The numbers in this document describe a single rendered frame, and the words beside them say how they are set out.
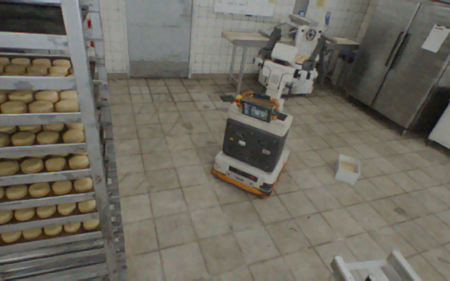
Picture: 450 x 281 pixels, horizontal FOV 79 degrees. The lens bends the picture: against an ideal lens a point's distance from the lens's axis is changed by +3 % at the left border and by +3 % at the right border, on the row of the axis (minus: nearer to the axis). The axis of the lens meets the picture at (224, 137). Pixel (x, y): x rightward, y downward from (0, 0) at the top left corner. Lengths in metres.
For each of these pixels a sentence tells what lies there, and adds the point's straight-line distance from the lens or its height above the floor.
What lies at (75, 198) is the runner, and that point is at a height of 1.23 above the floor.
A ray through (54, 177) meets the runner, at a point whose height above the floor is 1.32.
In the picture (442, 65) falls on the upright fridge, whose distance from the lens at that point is 4.52.
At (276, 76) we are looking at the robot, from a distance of 2.52.
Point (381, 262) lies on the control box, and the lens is 1.51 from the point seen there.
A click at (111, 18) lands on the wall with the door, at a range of 4.64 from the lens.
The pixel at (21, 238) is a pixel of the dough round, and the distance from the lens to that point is 1.14.
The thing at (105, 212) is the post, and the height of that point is 1.19.
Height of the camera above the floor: 1.87
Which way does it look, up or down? 33 degrees down
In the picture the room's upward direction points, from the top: 9 degrees clockwise
